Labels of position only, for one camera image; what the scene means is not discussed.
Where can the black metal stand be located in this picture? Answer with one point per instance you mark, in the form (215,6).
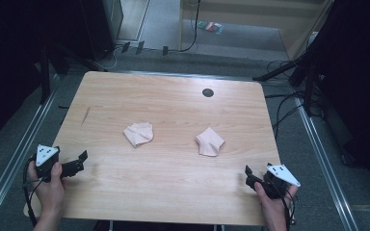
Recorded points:
(45,77)

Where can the metal floor rail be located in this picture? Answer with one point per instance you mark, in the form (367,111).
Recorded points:
(324,166)
(16,154)

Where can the colourful packet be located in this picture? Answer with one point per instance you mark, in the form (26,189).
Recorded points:
(210,27)

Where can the person's right hand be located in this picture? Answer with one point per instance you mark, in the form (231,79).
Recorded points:
(274,210)

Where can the wooden partition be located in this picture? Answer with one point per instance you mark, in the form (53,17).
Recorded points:
(237,12)

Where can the person's left hand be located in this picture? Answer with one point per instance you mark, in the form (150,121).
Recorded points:
(49,195)

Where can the black round table grommet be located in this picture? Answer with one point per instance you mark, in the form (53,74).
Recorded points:
(207,92)

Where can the black cabinet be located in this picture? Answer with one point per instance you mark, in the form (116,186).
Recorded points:
(101,25)

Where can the black tripod stand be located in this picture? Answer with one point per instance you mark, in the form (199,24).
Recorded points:
(289,65)

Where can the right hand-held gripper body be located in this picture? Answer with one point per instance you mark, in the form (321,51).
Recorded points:
(277,179)

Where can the pink ankle sock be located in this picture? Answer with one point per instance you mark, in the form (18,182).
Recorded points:
(138,133)
(209,142)

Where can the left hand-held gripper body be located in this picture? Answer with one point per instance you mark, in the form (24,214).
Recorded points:
(46,160)

